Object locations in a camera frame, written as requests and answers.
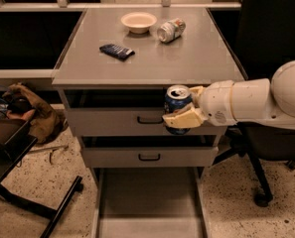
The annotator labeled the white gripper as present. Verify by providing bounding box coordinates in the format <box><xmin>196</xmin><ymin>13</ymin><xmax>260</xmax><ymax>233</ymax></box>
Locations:
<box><xmin>163</xmin><ymin>80</ymin><xmax>235</xmax><ymax>129</ymax></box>

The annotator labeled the blue pepsi can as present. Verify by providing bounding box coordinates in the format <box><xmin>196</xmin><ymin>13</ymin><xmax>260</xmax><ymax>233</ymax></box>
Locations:
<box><xmin>163</xmin><ymin>84</ymin><xmax>194</xmax><ymax>136</ymax></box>

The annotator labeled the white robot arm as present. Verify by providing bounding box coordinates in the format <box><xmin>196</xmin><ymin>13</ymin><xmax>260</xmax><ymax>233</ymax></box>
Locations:
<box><xmin>163</xmin><ymin>60</ymin><xmax>295</xmax><ymax>130</ymax></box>

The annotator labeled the silver crushed can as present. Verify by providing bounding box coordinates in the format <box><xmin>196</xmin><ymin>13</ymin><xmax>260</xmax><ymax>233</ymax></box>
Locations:
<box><xmin>157</xmin><ymin>18</ymin><xmax>186</xmax><ymax>43</ymax></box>

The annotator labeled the grey drawer cabinet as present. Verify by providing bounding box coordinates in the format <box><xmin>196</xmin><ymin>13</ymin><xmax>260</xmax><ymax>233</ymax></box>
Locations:
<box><xmin>51</xmin><ymin>6</ymin><xmax>247</xmax><ymax>238</ymax></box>

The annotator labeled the top grey drawer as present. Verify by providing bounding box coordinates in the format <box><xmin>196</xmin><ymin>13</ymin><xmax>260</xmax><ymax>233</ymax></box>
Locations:
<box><xmin>63</xmin><ymin>89</ymin><xmax>235</xmax><ymax>138</ymax></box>

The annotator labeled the grey drawer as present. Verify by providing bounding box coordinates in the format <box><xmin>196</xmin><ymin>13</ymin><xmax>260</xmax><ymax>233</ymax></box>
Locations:
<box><xmin>81</xmin><ymin>135</ymin><xmax>218</xmax><ymax>168</ymax></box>
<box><xmin>91</xmin><ymin>168</ymin><xmax>209</xmax><ymax>238</ymax></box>
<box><xmin>63</xmin><ymin>89</ymin><xmax>235</xmax><ymax>138</ymax></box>

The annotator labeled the middle grey drawer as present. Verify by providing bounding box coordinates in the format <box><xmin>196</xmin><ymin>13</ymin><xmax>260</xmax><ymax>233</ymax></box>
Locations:
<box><xmin>81</xmin><ymin>135</ymin><xmax>218</xmax><ymax>168</ymax></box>

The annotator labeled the bottom grey drawer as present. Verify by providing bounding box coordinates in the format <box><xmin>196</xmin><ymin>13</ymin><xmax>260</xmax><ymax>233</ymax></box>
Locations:
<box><xmin>91</xmin><ymin>168</ymin><xmax>209</xmax><ymax>238</ymax></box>

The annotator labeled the blue snack bag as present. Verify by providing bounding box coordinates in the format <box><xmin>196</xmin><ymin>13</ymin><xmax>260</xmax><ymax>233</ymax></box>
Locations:
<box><xmin>99</xmin><ymin>44</ymin><xmax>135</xmax><ymax>61</ymax></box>

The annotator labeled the white bowl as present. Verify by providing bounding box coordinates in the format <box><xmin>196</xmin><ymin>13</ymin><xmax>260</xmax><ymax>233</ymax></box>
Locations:
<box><xmin>121</xmin><ymin>12</ymin><xmax>157</xmax><ymax>34</ymax></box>

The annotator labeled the black office chair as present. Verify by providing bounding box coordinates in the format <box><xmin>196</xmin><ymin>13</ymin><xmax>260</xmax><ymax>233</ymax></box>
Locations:
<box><xmin>211</xmin><ymin>0</ymin><xmax>295</xmax><ymax>207</ymax></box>

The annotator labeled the brown cloth bag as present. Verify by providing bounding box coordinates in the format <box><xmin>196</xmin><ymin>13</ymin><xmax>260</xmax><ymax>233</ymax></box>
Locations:
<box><xmin>2</xmin><ymin>83</ymin><xmax>64</xmax><ymax>144</ymax></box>

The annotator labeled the black box on table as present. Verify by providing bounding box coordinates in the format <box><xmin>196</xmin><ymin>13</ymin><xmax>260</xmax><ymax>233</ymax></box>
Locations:
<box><xmin>0</xmin><ymin>119</ymin><xmax>30</xmax><ymax>160</ymax></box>

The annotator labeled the black side table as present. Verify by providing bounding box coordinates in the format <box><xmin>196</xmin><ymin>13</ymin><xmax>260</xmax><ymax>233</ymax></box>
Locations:
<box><xmin>0</xmin><ymin>137</ymin><xmax>89</xmax><ymax>238</ymax></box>

